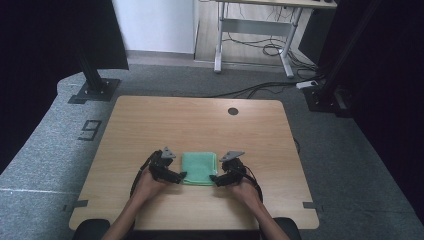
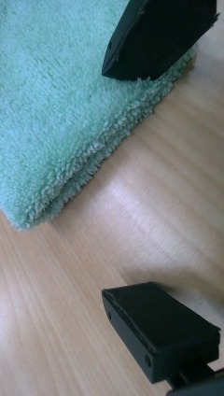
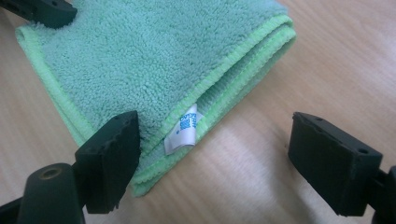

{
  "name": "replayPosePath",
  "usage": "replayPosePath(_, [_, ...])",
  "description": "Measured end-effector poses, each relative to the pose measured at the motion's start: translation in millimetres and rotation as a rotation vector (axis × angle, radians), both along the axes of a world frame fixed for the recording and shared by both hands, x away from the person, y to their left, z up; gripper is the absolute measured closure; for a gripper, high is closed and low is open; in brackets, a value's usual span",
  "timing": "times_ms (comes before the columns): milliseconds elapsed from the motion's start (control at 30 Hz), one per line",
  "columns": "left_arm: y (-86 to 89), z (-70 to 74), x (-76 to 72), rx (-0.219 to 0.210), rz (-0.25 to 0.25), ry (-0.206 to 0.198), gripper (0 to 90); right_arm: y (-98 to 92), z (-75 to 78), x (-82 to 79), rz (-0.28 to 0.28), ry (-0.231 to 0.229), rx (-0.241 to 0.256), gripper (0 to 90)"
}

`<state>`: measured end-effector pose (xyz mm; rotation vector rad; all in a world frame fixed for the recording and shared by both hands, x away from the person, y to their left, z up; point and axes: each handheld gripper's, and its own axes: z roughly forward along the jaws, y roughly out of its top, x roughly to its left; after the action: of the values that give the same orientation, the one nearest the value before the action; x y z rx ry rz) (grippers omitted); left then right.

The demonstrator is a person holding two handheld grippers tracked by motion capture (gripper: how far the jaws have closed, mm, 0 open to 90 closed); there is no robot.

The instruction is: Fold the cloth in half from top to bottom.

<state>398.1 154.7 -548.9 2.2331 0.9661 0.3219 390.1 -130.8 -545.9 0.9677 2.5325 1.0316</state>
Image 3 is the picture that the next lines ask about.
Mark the green microfibre cloth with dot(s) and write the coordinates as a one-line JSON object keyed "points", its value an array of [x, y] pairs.
{"points": [[149, 68]]}

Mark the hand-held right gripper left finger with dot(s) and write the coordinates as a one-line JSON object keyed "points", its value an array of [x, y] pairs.
{"points": [[112, 161]]}

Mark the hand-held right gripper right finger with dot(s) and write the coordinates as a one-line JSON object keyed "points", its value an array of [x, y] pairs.
{"points": [[333, 161]]}

